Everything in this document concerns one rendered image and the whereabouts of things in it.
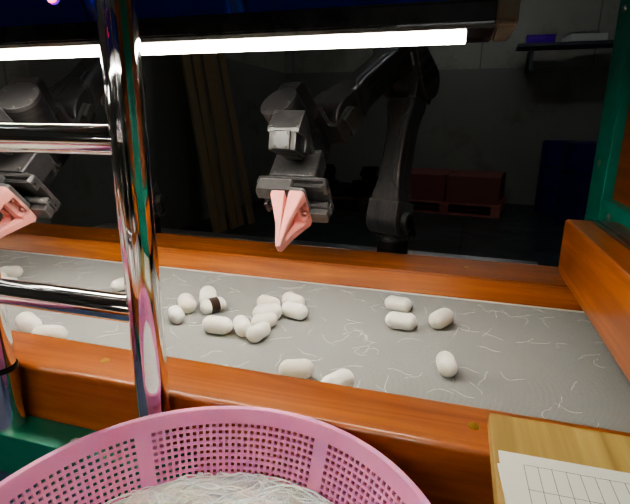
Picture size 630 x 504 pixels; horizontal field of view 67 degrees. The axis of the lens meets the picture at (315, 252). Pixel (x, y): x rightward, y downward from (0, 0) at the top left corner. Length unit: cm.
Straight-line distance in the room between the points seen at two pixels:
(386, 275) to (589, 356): 28
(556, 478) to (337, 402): 15
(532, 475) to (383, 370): 20
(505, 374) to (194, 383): 29
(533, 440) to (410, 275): 39
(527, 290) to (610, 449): 36
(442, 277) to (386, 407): 35
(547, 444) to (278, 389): 19
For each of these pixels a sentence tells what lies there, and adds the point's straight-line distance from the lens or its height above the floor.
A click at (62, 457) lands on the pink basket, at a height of 77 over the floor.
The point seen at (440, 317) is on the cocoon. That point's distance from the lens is 57.
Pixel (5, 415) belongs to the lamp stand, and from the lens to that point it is 50.
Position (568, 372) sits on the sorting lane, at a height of 74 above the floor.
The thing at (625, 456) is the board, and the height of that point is 78.
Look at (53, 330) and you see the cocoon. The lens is 57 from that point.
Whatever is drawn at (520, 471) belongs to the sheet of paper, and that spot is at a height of 78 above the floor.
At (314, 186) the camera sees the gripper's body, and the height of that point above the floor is 89.
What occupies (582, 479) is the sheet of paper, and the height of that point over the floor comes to 78.
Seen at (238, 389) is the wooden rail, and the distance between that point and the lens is 40.
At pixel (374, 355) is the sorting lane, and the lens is 50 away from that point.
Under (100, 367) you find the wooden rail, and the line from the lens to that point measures 46.
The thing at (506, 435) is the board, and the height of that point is 78.
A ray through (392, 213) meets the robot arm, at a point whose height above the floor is 81.
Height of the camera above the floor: 97
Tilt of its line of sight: 15 degrees down
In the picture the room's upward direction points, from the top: 1 degrees clockwise
